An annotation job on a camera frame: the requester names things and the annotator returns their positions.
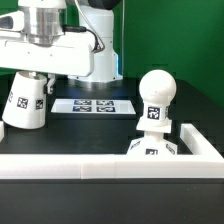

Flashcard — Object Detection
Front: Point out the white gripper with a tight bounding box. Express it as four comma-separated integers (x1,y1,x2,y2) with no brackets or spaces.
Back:
0,31,95,94

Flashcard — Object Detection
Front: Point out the white lamp shade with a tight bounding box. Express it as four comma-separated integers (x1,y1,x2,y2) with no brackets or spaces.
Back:
2,71,47,129

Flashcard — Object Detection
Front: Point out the white lamp bulb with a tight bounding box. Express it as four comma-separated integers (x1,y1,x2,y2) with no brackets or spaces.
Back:
139,70,176,127

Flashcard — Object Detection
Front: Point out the white lamp base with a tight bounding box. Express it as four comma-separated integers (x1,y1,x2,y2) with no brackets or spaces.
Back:
127,118,177,157

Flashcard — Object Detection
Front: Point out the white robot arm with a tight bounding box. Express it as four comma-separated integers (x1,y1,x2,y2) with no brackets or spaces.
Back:
0,0,120,94

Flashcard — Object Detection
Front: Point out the white marker sheet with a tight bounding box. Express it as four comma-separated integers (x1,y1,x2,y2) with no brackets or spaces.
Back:
51,99,135,115

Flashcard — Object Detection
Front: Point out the white fence frame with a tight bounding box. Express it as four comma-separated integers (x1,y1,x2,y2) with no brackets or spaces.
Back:
0,124,224,179

